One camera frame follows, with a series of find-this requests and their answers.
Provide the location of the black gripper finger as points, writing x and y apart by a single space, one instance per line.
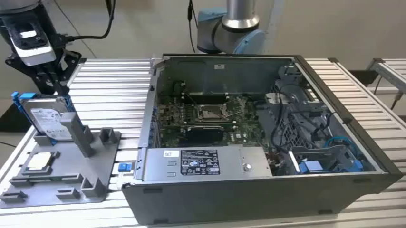
73 60
30 71

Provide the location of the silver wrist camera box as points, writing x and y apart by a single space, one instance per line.
35 54

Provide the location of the green motherboard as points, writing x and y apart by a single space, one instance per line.
248 135

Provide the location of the hard disk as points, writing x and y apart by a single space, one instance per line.
45 116

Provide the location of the perforated metal drive cage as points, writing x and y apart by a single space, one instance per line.
296 133

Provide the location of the grey disk bay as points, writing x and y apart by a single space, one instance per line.
321 149

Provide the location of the grey parts rack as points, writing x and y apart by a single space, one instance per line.
79 171

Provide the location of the silver CPU chip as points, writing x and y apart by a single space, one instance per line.
39 161

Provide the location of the blue case latch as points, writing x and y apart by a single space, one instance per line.
125 167

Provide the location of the CPU socket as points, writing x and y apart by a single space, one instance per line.
208 111

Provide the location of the black heat sink block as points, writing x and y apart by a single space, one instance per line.
204 136

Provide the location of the dark grey PC case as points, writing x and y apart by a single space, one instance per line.
222 204

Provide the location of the grey power supply unit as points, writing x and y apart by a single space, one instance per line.
158 166

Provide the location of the thin metal locking lever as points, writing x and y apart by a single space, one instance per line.
194 99

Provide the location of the metal slat side table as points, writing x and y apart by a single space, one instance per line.
389 69

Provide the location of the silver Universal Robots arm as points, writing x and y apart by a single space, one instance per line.
241 14

